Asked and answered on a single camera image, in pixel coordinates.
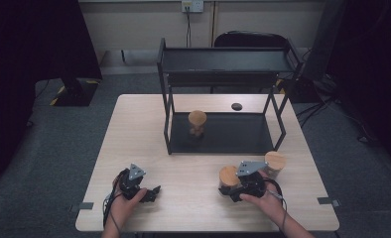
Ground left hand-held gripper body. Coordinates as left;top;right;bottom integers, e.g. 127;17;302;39
117;163;147;201

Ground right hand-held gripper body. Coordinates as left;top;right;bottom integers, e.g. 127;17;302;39
235;160;269;199

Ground glass jar with wooden lid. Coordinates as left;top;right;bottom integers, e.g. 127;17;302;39
187;109;208;138
261;151;287;179
218;165;241;196

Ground black metal shelf rack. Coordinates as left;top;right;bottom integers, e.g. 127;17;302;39
156;37;306;156

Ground person's left hand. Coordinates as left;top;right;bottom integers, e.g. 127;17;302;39
105;174;148;226

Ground person's right hand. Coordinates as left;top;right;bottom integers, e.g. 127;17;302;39
239;179;286;222

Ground black stand base yellow stripes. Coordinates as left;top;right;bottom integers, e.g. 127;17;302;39
49;77;100;107

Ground black chair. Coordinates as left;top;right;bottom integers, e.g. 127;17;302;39
210;30;289;94

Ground grey metal stand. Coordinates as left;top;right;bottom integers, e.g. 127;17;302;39
303;0;347;82

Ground black curtain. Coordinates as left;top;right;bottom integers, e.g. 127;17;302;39
0;0;104;182

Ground dark curtain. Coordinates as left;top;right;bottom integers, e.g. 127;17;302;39
326;0;391;167

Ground right hand-held gripper cable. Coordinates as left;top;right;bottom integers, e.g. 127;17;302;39
264;178;288;232

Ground hand-held gripper cable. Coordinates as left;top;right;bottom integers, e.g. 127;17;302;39
102;178;122;236
264;178;288;232

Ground left hand-held gripper cable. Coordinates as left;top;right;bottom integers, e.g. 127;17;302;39
102;178;122;236

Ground grey table edge bracket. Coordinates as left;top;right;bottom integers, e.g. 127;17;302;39
317;196;342;208
68;201;94;213

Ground black floor cables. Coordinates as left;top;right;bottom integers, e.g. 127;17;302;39
296;93;380;145

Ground black wall socket cable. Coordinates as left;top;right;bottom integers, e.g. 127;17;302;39
185;7;194;49

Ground white wall socket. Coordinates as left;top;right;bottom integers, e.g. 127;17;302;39
181;0;204;14

